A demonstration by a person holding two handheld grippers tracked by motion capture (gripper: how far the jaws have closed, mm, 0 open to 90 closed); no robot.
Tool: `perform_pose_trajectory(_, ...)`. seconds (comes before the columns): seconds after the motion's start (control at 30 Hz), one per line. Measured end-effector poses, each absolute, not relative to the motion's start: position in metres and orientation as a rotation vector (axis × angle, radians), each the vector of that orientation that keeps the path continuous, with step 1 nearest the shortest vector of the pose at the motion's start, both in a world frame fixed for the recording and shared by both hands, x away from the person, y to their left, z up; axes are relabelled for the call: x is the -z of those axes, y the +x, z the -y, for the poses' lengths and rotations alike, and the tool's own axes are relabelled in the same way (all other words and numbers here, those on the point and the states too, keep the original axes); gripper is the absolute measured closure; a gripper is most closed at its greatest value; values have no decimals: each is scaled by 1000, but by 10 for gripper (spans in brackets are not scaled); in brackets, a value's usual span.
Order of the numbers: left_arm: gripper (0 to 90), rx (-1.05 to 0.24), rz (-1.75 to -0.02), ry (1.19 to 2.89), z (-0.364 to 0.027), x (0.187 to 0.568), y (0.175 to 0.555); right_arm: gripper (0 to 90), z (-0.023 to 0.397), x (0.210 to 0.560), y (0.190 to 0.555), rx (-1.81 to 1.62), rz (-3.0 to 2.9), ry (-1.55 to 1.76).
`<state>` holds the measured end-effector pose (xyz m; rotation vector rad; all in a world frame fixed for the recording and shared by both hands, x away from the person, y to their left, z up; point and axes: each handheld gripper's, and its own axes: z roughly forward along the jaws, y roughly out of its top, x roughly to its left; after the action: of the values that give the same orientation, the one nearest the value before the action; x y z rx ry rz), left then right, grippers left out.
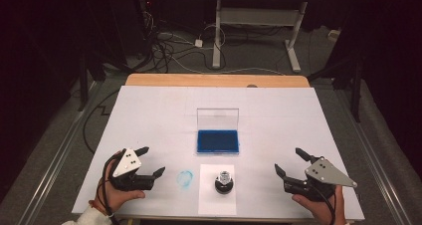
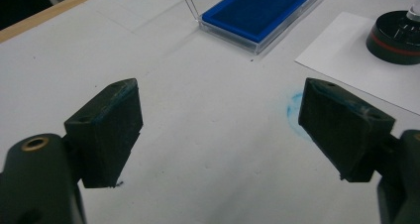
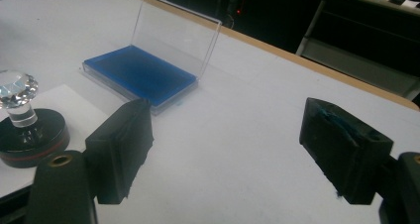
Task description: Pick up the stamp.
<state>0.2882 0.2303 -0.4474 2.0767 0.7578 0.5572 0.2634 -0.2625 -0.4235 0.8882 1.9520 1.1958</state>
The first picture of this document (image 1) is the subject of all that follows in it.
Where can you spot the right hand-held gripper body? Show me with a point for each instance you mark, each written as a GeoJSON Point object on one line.
{"type": "Point", "coordinates": [323, 173]}

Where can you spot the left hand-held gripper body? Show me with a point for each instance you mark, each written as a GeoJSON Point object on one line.
{"type": "Point", "coordinates": [132, 181]}

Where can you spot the blue case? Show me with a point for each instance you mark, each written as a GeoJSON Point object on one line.
{"type": "Point", "coordinates": [217, 141]}

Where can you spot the person's left hand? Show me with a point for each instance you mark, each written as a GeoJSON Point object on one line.
{"type": "Point", "coordinates": [117, 198]}

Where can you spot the person's right hand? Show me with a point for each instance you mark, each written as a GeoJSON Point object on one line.
{"type": "Point", "coordinates": [323, 213]}

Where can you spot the white table cover board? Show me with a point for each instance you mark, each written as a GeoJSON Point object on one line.
{"type": "Point", "coordinates": [282, 118]}

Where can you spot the orange wrist band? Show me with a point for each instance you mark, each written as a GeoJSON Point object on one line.
{"type": "Point", "coordinates": [96, 206]}

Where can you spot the white paper sheet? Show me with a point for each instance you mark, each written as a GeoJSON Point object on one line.
{"type": "Point", "coordinates": [209, 201]}

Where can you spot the wooden table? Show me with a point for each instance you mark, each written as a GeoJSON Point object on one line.
{"type": "Point", "coordinates": [199, 80]}

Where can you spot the white power adapter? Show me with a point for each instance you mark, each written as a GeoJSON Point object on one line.
{"type": "Point", "coordinates": [198, 43]}

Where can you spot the aluminium floor rail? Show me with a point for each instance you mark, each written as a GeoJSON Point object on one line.
{"type": "Point", "coordinates": [56, 165]}
{"type": "Point", "coordinates": [375, 172]}

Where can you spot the white metal table frame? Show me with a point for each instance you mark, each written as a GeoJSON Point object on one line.
{"type": "Point", "coordinates": [258, 16]}

